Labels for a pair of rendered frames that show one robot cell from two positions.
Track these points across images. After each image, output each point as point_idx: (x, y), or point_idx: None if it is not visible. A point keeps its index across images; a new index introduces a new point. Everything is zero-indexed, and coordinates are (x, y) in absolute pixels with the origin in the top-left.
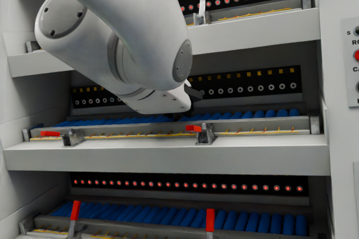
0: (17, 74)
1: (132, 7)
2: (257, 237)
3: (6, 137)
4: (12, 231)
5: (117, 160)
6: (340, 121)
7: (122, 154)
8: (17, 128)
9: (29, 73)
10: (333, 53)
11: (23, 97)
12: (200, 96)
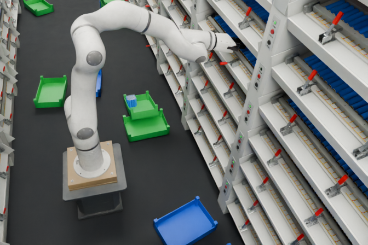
0: None
1: (179, 56)
2: (242, 97)
3: (199, 18)
4: None
5: (217, 52)
6: (251, 88)
7: (217, 51)
8: (203, 14)
9: None
10: (256, 69)
11: (207, 2)
12: (236, 50)
